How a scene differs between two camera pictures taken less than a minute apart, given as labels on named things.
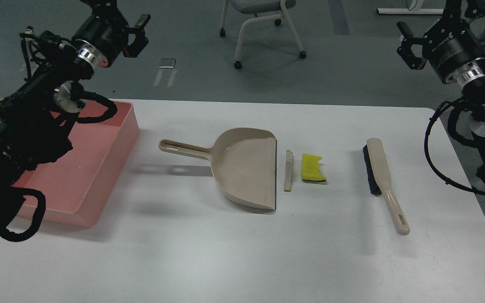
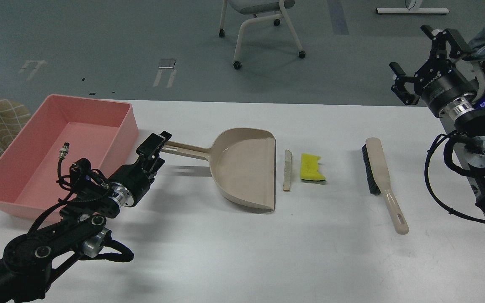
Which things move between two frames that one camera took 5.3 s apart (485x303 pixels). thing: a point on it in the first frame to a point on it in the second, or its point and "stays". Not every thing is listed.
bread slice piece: x=288 y=170 stays
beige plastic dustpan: x=243 y=161 stays
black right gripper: x=451 y=43 to x=440 y=80
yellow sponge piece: x=310 y=168 stays
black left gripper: x=104 y=31 to x=138 y=176
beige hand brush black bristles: x=379 y=182 stays
